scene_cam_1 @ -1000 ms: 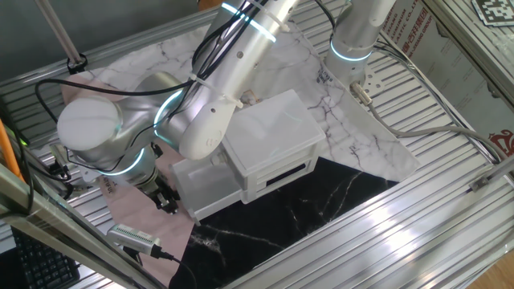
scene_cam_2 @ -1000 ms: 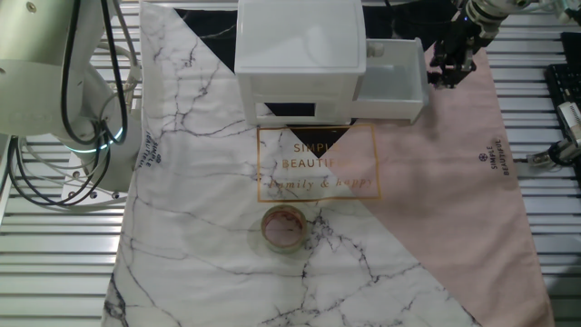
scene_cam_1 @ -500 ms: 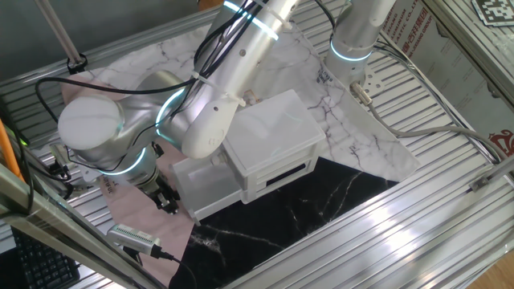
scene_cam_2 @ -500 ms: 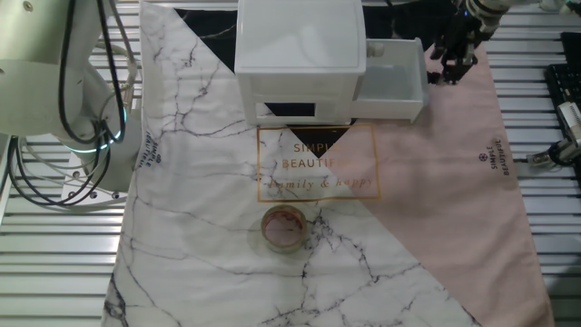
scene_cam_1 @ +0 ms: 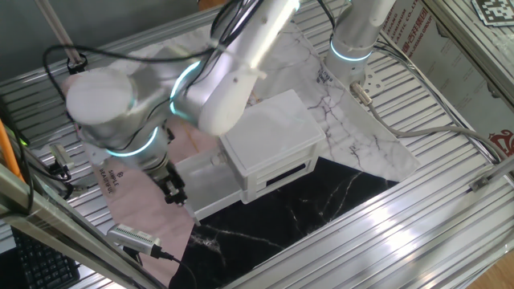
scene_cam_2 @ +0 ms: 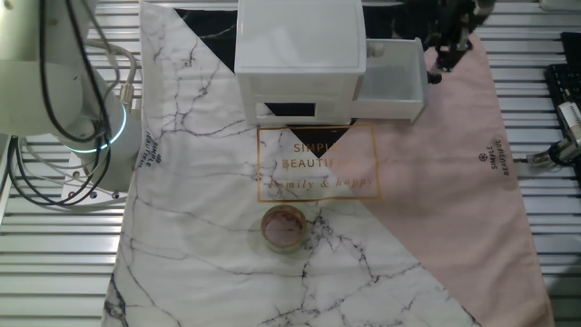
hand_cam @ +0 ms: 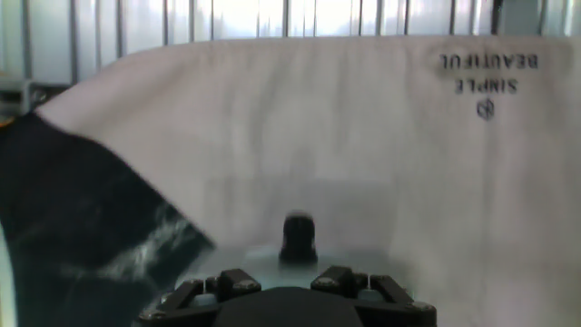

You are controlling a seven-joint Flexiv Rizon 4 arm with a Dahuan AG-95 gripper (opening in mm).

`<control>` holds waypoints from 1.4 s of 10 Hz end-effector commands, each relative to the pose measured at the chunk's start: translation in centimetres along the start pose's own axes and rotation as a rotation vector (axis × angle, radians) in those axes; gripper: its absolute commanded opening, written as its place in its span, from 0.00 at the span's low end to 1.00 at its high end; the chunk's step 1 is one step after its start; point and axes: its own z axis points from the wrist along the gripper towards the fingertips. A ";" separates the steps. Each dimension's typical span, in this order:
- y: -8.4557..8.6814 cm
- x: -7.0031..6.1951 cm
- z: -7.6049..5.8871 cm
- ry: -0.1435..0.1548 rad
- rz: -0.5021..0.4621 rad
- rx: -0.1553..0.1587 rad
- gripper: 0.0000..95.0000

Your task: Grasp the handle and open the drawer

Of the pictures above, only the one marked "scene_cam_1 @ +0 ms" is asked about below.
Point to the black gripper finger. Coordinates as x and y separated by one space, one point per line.
182 196
172 197

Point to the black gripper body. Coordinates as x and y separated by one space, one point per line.
168 178

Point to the drawer with black knob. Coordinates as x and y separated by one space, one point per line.
209 188

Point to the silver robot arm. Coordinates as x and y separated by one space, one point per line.
217 80

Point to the drawer with white knob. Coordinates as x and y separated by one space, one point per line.
219 158

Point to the white plastic drawer cabinet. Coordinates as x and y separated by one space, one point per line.
277 136

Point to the marble pink black patterned tablecloth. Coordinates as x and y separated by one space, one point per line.
281 233

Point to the black keyboard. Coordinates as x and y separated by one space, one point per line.
44 265

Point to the thin metal rod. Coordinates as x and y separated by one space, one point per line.
60 32

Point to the printed cardboard panel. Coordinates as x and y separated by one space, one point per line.
449 64

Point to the black white marker tag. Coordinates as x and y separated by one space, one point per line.
496 10

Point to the silver depth camera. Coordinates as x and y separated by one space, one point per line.
60 154
132 237

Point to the aluminium frame post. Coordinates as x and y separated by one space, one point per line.
48 225

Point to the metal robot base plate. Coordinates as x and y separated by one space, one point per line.
373 82

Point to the metal bracket bar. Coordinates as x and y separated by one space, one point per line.
480 184

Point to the aluminium frame rail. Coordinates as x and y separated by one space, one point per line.
474 48

